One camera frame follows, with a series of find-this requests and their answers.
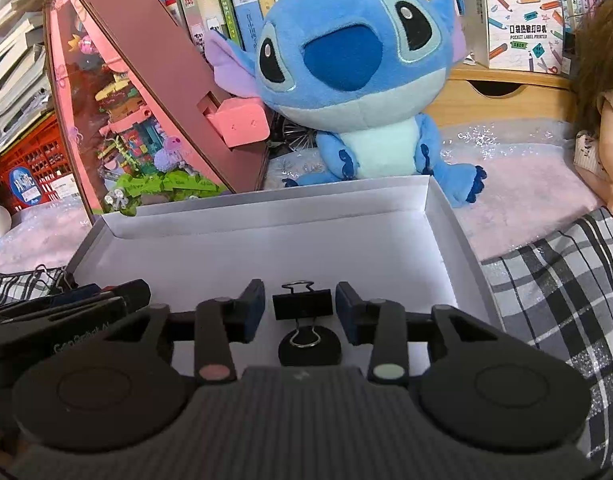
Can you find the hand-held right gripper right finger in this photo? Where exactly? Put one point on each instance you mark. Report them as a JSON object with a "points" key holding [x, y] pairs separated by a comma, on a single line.
{"points": [[345, 312]]}

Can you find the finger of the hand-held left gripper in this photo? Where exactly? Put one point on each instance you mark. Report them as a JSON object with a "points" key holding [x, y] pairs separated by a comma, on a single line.
{"points": [[86, 311], [131, 294]]}

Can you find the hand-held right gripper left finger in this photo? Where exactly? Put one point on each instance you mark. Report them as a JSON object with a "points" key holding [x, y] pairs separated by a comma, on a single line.
{"points": [[255, 310]]}

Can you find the black round lid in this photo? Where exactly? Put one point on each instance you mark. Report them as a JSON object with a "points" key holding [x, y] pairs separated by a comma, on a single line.
{"points": [[331, 351]]}

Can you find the white cardboard box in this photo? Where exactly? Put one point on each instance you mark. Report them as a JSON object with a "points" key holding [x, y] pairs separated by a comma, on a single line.
{"points": [[286, 240]]}

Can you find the round blue sticker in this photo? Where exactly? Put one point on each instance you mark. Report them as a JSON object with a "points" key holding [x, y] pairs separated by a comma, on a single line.
{"points": [[24, 185]]}

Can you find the red plastic crate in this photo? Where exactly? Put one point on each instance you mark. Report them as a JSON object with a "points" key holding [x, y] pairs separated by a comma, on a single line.
{"points": [[41, 155]]}

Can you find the black spoked wheel ornament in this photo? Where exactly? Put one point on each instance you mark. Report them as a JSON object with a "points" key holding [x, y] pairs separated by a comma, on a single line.
{"points": [[299, 135]]}

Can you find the black white plaid blanket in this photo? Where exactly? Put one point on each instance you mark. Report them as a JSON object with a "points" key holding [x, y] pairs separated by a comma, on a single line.
{"points": [[551, 300]]}

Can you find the pink triangular diorama house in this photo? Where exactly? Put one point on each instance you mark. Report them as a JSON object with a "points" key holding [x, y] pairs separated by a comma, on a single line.
{"points": [[176, 80]]}

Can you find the blue alien plush toy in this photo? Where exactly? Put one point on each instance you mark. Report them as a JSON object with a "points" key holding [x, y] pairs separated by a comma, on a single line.
{"points": [[351, 85]]}

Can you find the stack of paperback books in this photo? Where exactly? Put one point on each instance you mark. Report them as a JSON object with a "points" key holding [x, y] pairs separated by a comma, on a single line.
{"points": [[16, 50]]}

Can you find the wooden drawer box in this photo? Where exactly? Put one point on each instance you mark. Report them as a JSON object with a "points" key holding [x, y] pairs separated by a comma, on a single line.
{"points": [[516, 97]]}

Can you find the row of shelf books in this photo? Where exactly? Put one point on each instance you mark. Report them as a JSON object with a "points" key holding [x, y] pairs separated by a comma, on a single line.
{"points": [[246, 5]]}

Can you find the long-haired baby doll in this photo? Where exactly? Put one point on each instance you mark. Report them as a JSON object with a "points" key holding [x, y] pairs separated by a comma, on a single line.
{"points": [[604, 110]]}

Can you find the illustrated white carton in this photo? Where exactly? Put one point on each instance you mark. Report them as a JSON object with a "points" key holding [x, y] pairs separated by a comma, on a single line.
{"points": [[516, 30]]}

